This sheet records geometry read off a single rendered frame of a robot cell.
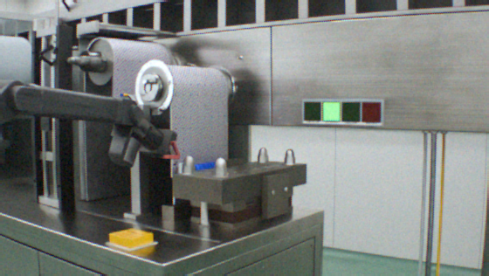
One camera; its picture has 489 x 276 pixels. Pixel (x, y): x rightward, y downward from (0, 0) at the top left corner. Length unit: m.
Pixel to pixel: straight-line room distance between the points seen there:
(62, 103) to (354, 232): 3.32
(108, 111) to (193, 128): 0.36
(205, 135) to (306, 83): 0.32
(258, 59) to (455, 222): 2.52
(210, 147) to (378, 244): 2.71
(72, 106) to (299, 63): 0.73
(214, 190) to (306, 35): 0.54
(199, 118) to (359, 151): 2.65
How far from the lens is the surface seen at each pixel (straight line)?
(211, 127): 1.46
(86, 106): 1.05
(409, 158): 3.82
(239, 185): 1.25
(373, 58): 1.39
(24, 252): 1.52
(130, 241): 1.10
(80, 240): 1.20
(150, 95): 1.36
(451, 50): 1.33
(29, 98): 0.87
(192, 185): 1.26
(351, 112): 1.40
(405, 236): 3.92
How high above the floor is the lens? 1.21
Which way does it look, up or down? 4 degrees down
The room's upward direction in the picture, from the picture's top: straight up
